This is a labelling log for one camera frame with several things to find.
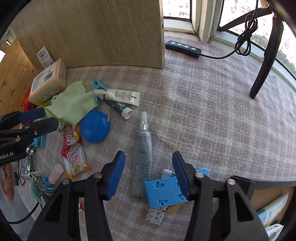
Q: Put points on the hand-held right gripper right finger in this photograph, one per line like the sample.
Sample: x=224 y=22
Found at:
x=181 y=176

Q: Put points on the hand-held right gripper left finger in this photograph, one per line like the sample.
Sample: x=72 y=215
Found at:
x=116 y=176

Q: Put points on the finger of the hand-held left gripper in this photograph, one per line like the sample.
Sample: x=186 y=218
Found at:
x=30 y=113
x=39 y=128

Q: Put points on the grey squeeze tube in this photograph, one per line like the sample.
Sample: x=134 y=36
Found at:
x=143 y=157

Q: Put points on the green microfibre cloth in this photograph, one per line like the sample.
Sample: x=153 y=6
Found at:
x=71 y=106

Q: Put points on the blue round tape measure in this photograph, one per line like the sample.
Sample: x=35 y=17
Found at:
x=96 y=127

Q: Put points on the black rectangular container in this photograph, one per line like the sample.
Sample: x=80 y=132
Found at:
x=242 y=185

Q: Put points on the white sunscreen tube blue cap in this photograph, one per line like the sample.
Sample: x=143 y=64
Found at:
x=274 y=207

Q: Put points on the person's left hand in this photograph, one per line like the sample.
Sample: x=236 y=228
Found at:
x=9 y=183

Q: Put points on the red snack packet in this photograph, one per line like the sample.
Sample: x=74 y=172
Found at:
x=26 y=102

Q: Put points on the teal plastic clothespin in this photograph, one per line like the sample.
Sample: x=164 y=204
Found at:
x=99 y=84
x=39 y=141
x=37 y=193

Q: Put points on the blue plastic phone stand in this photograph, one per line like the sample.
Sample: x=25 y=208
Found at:
x=166 y=190

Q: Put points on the metal carabiner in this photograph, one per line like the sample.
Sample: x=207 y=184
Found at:
x=30 y=157

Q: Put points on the small coffee creamer packet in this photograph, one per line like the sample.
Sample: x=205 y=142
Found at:
x=70 y=134

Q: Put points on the wooden clothespin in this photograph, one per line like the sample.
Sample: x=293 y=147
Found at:
x=172 y=209

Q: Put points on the orange wrapped sponge block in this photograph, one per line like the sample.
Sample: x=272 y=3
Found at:
x=48 y=81

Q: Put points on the pine plank board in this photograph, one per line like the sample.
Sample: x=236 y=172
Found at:
x=11 y=76

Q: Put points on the large coffee creamer packet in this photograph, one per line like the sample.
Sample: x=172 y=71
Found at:
x=75 y=162

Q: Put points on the metal clamp tool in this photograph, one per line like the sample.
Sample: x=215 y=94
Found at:
x=41 y=187

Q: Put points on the white patterned lighter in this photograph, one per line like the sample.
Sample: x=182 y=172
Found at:
x=156 y=215

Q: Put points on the pink lip balm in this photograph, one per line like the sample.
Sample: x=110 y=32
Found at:
x=56 y=173

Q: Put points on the small grey card package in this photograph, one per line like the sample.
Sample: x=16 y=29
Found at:
x=44 y=55

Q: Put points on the dark green tube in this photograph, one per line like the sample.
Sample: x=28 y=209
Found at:
x=120 y=107

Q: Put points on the white cream tube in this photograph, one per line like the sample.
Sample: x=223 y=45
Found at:
x=120 y=95

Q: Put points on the light wood panel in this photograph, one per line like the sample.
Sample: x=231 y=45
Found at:
x=92 y=34

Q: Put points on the black inline controller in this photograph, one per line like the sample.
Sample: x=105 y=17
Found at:
x=182 y=47

